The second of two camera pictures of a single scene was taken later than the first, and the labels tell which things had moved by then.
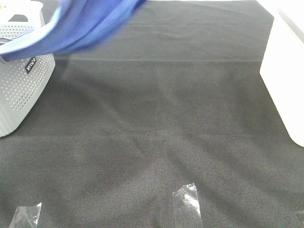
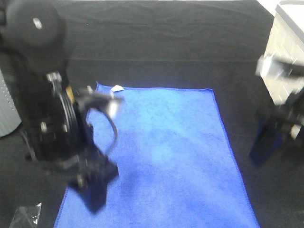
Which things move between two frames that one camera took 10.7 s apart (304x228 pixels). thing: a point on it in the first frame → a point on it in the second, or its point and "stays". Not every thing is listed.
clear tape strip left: x=26 y=216 stays
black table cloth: x=176 y=96 stays
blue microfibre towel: x=74 y=24 → x=177 y=165
